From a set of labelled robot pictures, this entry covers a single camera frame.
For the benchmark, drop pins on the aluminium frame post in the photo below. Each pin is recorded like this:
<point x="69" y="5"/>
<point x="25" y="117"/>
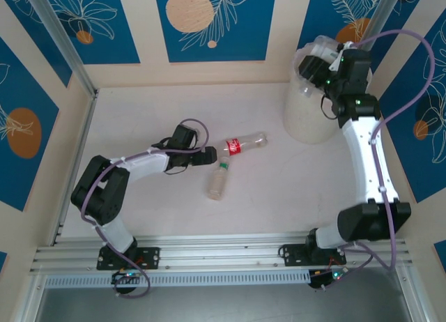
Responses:
<point x="381" y="15"/>
<point x="59" y="32"/>

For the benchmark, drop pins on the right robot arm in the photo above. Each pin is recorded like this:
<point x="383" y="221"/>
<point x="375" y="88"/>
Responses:
<point x="369" y="161"/>

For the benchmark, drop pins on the left circuit board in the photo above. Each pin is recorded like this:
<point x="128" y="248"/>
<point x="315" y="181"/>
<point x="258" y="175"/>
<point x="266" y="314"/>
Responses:
<point x="127" y="276"/>

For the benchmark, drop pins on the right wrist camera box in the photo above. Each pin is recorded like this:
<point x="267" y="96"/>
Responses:
<point x="337" y="59"/>

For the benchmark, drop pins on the cola bottle red label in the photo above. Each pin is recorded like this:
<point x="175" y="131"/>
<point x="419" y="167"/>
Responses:
<point x="233" y="146"/>

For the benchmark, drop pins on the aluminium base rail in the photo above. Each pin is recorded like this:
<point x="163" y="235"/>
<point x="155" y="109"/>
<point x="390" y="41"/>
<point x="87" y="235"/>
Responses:
<point x="223" y="252"/>

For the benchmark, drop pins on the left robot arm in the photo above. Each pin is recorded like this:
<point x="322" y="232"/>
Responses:
<point x="146" y="165"/>

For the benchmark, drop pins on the cloudy bottle green neck band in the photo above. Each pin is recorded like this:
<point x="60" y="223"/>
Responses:
<point x="217" y="184"/>

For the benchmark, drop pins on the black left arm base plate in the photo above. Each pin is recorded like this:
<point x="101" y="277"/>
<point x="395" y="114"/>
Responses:
<point x="153" y="257"/>

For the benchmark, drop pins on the cream waste bin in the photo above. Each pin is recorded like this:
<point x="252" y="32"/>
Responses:
<point x="306" y="120"/>

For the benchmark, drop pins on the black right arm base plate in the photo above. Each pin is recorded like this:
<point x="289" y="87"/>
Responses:
<point x="289" y="254"/>

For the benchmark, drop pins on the circuit board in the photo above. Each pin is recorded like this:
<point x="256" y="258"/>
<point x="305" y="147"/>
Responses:
<point x="334" y="276"/>
<point x="127" y="276"/>

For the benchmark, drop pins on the right circuit board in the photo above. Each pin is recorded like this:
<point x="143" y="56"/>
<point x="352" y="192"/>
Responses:
<point x="334" y="276"/>

